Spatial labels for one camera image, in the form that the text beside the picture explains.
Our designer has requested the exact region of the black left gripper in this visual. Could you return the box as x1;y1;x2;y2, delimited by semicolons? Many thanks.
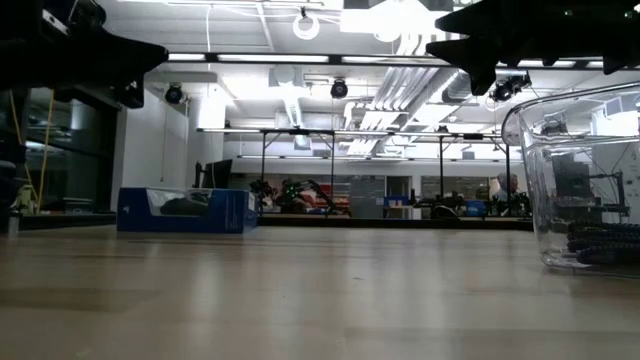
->
0;0;170;109

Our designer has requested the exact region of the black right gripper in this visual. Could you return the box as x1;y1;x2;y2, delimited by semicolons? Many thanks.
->
426;0;640;96

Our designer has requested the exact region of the clear plastic container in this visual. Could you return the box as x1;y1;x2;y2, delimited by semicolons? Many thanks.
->
501;82;640;279

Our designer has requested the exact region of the teal braided USB-C cable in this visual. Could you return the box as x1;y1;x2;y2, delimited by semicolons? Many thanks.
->
567;219;640;251

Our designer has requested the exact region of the dark blue braided cable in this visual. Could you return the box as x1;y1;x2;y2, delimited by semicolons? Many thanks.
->
574;248;640;266

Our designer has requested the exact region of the black computer monitor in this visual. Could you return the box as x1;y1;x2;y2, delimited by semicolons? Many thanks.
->
193;158;234;190

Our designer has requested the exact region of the long ceiling light bar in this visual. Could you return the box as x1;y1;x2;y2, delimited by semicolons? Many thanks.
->
167;52;640;70

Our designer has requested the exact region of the person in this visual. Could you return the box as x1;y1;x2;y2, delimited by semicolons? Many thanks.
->
492;172;521;204

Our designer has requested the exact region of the blue game controller box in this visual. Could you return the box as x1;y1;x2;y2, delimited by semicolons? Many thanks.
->
116;187;259;235

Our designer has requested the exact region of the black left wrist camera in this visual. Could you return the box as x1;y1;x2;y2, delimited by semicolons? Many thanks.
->
39;0;107;36

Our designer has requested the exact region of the yellow extension cord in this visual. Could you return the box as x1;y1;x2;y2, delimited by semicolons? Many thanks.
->
9;89;54;214

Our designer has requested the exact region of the black background table frame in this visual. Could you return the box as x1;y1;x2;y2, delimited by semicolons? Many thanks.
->
258;128;337;216
437;132;511;216

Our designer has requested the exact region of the white ceiling ring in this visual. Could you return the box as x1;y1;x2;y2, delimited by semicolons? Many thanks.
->
292;13;321;41

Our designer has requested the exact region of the black metal table frame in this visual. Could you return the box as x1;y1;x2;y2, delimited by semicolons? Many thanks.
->
19;212;534;232

